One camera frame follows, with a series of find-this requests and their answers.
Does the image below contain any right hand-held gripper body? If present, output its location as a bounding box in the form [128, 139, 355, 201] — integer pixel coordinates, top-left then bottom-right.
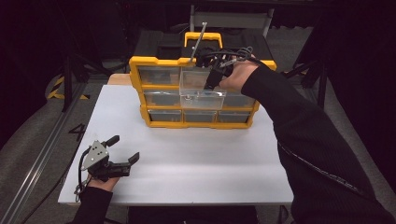
[194, 46, 238, 77]

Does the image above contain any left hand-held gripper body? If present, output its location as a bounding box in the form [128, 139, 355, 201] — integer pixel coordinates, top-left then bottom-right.
[79, 139, 132, 183]

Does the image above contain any single clear plastic drawer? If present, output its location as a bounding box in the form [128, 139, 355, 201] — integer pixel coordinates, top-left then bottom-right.
[178, 68, 228, 110]

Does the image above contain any yellow black drawer cabinet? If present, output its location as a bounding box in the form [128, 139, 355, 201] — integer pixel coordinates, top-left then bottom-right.
[128, 31, 278, 130]

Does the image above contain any person's right hand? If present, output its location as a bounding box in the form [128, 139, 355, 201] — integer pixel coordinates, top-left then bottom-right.
[219, 57, 265, 91]

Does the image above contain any person's left hand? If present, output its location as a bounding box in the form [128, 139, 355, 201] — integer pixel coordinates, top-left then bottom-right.
[87, 175, 121, 192]

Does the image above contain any silver metal rod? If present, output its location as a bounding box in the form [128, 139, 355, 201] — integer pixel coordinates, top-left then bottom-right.
[189, 21, 208, 64]

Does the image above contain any set of clear cabinet drawers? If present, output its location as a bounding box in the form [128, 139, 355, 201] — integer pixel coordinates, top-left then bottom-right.
[136, 64, 258, 124]

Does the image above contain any yellow black hazard tape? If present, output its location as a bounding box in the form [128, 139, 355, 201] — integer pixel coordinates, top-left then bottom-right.
[46, 75, 91, 101]

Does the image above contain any black tripod stand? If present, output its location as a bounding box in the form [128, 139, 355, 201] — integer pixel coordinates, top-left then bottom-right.
[60, 54, 110, 113]
[281, 57, 330, 110]

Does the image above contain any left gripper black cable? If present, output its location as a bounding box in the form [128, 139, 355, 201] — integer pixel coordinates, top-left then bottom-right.
[74, 147, 92, 196]

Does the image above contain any right gripper grey cable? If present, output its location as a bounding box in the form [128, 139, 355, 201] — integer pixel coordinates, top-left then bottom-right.
[214, 46, 263, 68]

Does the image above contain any grey metal frame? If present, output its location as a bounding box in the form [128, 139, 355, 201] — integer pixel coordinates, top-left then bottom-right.
[189, 4, 276, 37]

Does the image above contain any aluminium floor rail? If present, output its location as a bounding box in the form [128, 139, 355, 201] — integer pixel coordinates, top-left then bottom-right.
[0, 83, 90, 224]

